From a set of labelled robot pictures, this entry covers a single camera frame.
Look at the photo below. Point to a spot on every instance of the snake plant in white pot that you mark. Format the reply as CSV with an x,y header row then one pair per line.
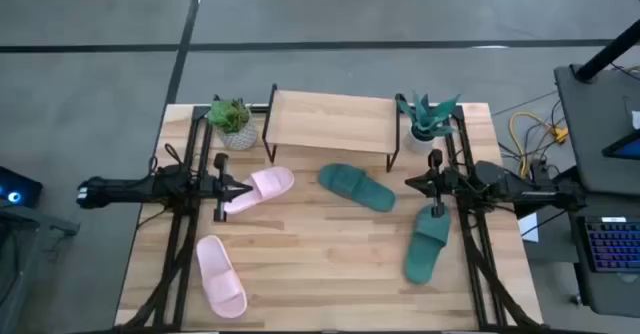
x,y
425,119

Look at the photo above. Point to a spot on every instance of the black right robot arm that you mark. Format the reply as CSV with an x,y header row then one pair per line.
x,y
500,181

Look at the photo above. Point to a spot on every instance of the grey keyboard desk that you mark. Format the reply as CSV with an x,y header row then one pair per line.
x,y
600,294

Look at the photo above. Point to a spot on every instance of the black device with blue light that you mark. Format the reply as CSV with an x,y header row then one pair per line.
x,y
25,186

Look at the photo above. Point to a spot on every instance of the white paper sheet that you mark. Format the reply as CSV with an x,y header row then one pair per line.
x,y
529,226

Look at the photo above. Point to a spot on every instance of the pink rubber slide sandal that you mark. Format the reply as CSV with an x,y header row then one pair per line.
x,y
265,184
220,279

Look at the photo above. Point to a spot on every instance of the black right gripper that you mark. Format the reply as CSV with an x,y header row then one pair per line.
x,y
437,184

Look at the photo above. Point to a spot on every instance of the green rubber slide sandal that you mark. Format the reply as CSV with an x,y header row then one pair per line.
x,y
360,186
425,246

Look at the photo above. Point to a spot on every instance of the grey desk top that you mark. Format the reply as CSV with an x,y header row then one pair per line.
x,y
590,139

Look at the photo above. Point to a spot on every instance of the wooden shelf with black legs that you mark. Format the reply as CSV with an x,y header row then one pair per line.
x,y
330,121

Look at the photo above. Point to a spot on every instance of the green plant in patterned pot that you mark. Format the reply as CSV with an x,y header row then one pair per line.
x,y
240,136

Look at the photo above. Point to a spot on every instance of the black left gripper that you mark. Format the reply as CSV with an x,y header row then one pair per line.
x,y
221,189

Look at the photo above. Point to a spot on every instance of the purple backlit keyboard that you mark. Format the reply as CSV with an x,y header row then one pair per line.
x,y
615,246

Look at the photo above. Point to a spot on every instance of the tablet with blue screen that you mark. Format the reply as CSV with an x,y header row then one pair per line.
x,y
627,149

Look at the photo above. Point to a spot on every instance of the black pole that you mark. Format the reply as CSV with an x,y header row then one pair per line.
x,y
605,54

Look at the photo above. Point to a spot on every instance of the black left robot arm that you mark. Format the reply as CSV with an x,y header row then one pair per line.
x,y
125,189

